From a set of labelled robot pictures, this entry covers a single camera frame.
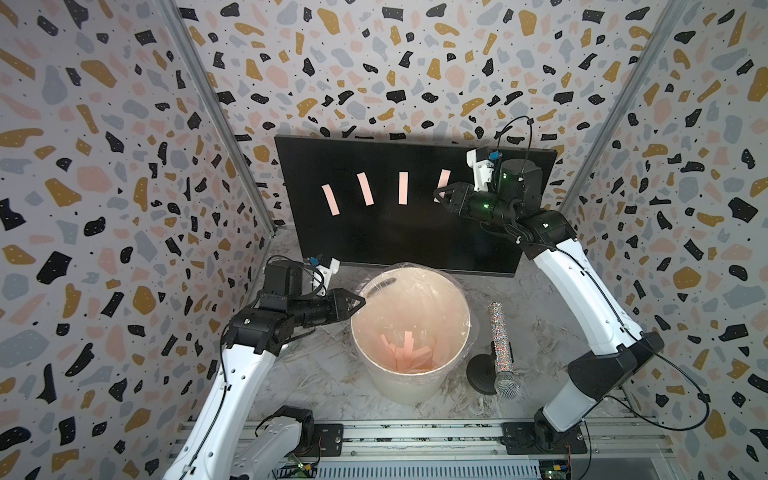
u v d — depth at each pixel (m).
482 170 0.60
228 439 0.39
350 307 0.65
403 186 0.69
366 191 0.70
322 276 0.56
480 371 0.86
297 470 0.71
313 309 0.57
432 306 0.80
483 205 0.58
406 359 0.78
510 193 0.51
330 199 0.72
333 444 0.73
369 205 0.70
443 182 0.67
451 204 0.62
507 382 0.63
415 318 0.77
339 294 0.62
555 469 0.72
